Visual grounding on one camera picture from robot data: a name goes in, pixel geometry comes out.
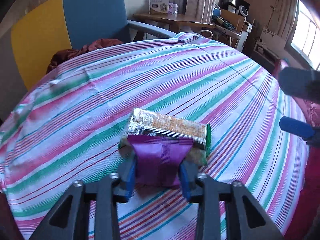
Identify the grey yellow blue armchair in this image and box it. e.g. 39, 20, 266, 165
1, 0, 175, 121

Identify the cracker snack package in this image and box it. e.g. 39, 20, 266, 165
119, 107, 211, 166

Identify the purple snack packet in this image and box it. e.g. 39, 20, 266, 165
127, 135, 194, 187

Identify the white appliance carton box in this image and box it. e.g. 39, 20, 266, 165
149, 0, 170, 15

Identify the wooden side table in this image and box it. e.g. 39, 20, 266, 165
132, 13, 216, 33

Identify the striped pink green tablecloth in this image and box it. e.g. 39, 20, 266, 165
1, 33, 309, 239

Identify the dark red cloth on chair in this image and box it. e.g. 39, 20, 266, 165
46, 38, 123, 74

